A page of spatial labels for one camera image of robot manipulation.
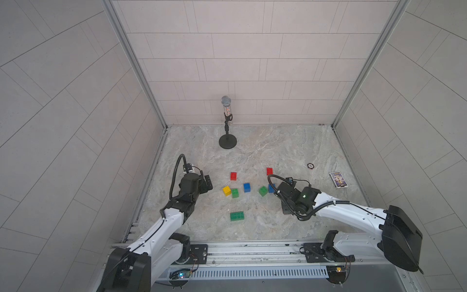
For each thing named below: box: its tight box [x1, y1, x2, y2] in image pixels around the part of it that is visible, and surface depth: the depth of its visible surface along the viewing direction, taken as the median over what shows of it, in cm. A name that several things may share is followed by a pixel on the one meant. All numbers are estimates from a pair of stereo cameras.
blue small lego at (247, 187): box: [243, 182, 252, 193], surface depth 90 cm
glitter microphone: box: [221, 95, 232, 117], surface depth 88 cm
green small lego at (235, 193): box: [231, 188, 239, 199], surface depth 87 cm
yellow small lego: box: [222, 185, 232, 197], surface depth 88 cm
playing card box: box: [328, 170, 349, 189], surface depth 93 cm
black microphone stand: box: [218, 112, 238, 150], surface depth 110 cm
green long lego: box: [229, 211, 245, 222], surface depth 82 cm
